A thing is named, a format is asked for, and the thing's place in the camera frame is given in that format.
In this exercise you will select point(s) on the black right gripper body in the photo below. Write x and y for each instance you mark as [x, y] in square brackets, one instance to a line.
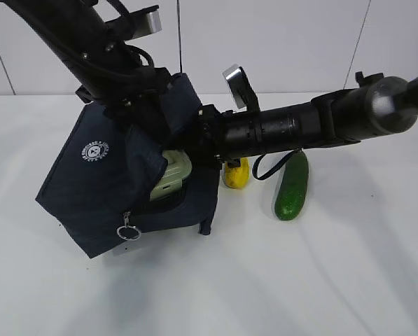
[206, 132]

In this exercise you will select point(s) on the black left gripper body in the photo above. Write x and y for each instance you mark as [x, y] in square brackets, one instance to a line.
[116, 84]

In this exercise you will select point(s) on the glass container with green lid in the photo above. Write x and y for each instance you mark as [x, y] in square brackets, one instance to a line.
[177, 171]

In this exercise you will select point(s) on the navy blue lunch bag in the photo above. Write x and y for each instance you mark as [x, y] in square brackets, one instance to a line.
[100, 183]

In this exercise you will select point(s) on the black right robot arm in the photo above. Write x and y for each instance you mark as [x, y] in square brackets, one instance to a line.
[379, 106]

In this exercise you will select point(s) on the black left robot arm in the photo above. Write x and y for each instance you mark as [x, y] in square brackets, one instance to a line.
[97, 52]

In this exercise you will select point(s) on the green cucumber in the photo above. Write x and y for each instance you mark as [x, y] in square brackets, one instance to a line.
[293, 188]

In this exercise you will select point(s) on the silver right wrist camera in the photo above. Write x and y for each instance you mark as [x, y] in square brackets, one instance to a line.
[240, 88]

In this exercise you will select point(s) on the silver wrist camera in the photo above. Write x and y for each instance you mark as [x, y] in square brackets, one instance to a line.
[133, 25]
[240, 88]

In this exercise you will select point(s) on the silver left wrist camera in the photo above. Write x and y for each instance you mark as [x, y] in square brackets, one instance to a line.
[133, 25]

